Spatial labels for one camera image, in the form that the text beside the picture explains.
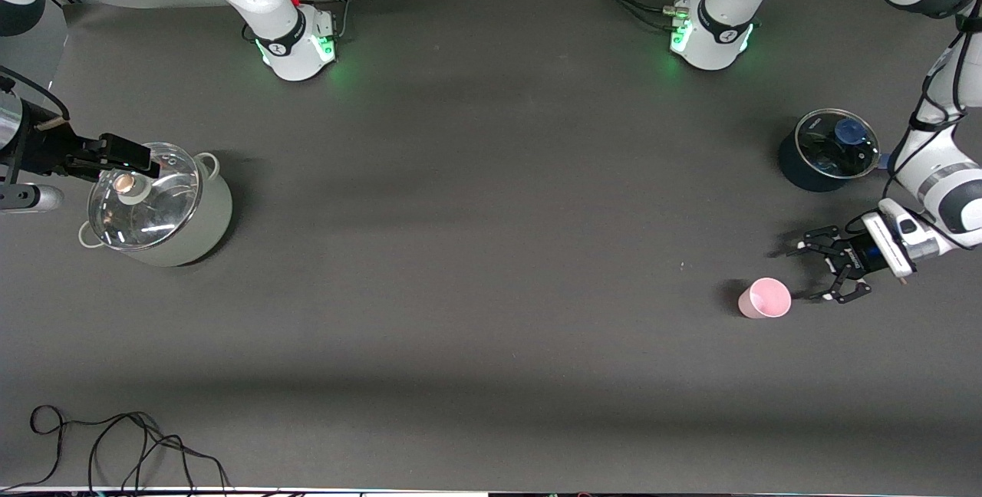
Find pink plastic cup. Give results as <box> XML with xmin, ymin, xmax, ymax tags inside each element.
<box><xmin>738</xmin><ymin>277</ymin><xmax>792</xmax><ymax>320</ymax></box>

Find glass pot lid, beige knob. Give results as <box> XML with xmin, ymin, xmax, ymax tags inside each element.
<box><xmin>87</xmin><ymin>143</ymin><xmax>203</xmax><ymax>251</ymax></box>

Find pale green cooking pot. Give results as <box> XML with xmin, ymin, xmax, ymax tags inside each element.
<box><xmin>78</xmin><ymin>143</ymin><xmax>233</xmax><ymax>268</ymax></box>

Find glass saucepan lid, blue knob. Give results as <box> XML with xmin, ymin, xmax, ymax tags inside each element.
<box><xmin>795</xmin><ymin>108</ymin><xmax>881</xmax><ymax>179</ymax></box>

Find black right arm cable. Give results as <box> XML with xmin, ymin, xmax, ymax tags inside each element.
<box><xmin>0</xmin><ymin>66</ymin><xmax>71</xmax><ymax>130</ymax></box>

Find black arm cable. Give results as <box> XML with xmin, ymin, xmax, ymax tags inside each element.
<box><xmin>909</xmin><ymin>14</ymin><xmax>982</xmax><ymax>133</ymax></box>
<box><xmin>0</xmin><ymin>66</ymin><xmax>71</xmax><ymax>130</ymax></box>

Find dark blue saucepan, blue handle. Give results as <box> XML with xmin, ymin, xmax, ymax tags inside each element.
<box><xmin>778</xmin><ymin>108</ymin><xmax>895</xmax><ymax>193</ymax></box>

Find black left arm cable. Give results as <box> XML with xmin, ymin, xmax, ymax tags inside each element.
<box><xmin>909</xmin><ymin>14</ymin><xmax>982</xmax><ymax>133</ymax></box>

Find black left base cables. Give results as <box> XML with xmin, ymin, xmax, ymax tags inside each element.
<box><xmin>579</xmin><ymin>0</ymin><xmax>689</xmax><ymax>31</ymax></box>

